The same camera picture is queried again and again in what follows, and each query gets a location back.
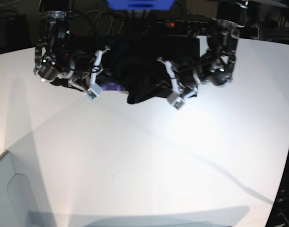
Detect black T-shirt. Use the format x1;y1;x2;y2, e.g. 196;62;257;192
49;33;202;105

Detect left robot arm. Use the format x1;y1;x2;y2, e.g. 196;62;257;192
157;19;240;96

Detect black power strip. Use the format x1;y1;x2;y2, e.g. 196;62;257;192
156;20;211;35

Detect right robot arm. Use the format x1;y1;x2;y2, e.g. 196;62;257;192
34;10;111;92

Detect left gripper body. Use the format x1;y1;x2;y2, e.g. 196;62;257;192
176;65;201;95

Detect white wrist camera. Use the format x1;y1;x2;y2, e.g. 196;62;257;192
167;92;185;110
84;83;102;102

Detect blue box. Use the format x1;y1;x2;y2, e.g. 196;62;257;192
107;0;174;10

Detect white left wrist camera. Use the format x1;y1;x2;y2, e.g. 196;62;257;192
167;92;185;110

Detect grey cabinet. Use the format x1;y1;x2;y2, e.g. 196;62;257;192
0;151;45;227

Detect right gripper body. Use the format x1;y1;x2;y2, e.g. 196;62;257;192
66;51;95;90

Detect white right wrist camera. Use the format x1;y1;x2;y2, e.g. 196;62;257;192
84;83;102;102

